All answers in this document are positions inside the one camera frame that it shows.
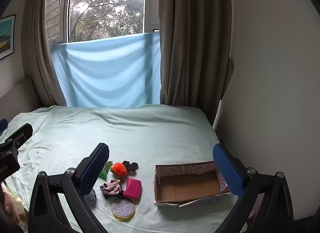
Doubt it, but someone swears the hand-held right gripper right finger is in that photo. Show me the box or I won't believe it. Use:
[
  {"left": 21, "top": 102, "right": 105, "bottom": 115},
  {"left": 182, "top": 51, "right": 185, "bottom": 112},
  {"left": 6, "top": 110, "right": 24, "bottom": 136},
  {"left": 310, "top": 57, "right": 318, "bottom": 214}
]
[{"left": 213, "top": 143, "right": 294, "bottom": 233}]

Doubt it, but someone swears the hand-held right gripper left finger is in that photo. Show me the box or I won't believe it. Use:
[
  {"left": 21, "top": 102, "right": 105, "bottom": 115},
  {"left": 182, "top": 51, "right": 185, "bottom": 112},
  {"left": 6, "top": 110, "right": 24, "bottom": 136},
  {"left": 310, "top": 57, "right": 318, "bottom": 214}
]
[{"left": 28, "top": 143, "right": 110, "bottom": 233}]

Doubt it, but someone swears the green snack packet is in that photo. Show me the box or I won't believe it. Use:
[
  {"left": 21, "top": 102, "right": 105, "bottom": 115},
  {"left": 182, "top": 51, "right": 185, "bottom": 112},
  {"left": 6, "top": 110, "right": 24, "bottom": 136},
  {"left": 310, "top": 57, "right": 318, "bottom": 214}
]
[{"left": 98, "top": 161, "right": 113, "bottom": 179}]

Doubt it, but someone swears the orange fuzzy ball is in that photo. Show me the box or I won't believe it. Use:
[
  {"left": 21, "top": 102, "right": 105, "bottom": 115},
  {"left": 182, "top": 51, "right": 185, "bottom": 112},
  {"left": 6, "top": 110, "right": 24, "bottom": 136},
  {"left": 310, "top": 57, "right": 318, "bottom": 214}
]
[{"left": 111, "top": 162, "right": 127, "bottom": 179}]

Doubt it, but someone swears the grey sock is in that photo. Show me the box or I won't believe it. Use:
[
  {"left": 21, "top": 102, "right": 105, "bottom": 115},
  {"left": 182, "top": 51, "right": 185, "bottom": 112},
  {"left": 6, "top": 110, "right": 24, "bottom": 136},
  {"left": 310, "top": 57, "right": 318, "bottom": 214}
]
[{"left": 83, "top": 188, "right": 97, "bottom": 207}]

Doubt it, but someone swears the black hair clip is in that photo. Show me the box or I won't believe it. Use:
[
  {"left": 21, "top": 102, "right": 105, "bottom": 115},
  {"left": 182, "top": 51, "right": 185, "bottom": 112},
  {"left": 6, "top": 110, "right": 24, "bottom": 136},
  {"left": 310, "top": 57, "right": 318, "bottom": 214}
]
[{"left": 122, "top": 160, "right": 139, "bottom": 173}]

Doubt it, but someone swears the cardboard box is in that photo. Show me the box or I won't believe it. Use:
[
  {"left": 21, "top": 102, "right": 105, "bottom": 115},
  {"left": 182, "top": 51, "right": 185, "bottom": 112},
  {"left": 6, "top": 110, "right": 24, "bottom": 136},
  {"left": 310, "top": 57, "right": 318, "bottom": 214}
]
[{"left": 154, "top": 161, "right": 230, "bottom": 208}]

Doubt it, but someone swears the pink zip pouch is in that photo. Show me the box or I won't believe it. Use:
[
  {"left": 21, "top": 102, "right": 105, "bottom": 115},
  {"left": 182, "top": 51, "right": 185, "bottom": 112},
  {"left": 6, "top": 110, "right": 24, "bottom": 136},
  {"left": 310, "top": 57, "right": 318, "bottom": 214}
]
[{"left": 122, "top": 178, "right": 142, "bottom": 200}]

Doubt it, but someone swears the round glitter compact mirror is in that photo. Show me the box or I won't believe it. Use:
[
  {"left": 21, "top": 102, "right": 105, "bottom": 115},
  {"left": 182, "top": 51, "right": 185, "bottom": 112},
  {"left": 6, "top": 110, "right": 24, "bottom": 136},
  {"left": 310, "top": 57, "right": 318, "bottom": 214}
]
[{"left": 111, "top": 198, "right": 136, "bottom": 221}]

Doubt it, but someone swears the person's left hand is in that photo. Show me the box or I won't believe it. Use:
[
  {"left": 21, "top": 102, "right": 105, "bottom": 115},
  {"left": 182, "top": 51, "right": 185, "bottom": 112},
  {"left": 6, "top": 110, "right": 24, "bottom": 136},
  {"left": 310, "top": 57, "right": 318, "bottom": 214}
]
[{"left": 0, "top": 182, "right": 22, "bottom": 226}]

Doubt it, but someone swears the beige headboard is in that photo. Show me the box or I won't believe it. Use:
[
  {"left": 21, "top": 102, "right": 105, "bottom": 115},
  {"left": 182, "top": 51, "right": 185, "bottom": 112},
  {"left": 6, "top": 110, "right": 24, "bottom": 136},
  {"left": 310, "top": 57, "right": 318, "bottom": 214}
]
[{"left": 0, "top": 77, "right": 42, "bottom": 121}]

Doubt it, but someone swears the bed with pale green sheet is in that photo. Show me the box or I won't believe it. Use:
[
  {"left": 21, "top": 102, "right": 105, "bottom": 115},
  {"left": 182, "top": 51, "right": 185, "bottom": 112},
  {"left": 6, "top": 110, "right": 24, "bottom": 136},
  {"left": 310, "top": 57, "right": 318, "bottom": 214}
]
[{"left": 0, "top": 105, "right": 248, "bottom": 233}]

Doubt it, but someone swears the yellow printed cloth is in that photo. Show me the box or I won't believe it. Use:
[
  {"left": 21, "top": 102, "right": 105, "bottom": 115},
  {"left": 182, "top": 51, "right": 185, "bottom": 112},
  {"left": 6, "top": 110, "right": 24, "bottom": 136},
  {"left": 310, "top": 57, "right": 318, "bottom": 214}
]
[{"left": 5, "top": 188, "right": 28, "bottom": 224}]

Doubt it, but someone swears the beige curtain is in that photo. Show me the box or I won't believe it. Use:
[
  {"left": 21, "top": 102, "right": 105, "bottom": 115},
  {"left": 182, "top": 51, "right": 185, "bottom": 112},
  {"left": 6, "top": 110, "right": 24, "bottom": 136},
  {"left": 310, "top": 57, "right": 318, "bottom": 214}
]
[
  {"left": 21, "top": 0, "right": 75, "bottom": 107},
  {"left": 159, "top": 0, "right": 234, "bottom": 127}
]

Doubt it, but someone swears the light blue hanging cloth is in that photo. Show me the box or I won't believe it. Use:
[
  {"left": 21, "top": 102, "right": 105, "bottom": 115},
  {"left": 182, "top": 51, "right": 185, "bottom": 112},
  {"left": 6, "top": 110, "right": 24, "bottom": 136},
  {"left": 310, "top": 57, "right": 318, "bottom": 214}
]
[{"left": 51, "top": 32, "right": 162, "bottom": 108}]

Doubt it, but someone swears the white framed window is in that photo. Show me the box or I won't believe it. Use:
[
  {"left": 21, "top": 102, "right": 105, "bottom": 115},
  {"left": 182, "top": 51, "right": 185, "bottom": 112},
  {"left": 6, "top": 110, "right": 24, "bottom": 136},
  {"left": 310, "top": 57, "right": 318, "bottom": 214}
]
[{"left": 45, "top": 0, "right": 160, "bottom": 43}]

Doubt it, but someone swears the framed wall picture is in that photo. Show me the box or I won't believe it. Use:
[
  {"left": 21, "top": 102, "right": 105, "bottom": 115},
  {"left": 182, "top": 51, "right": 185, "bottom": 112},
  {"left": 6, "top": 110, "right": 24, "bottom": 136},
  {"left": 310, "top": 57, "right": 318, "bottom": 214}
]
[{"left": 0, "top": 14, "right": 17, "bottom": 61}]

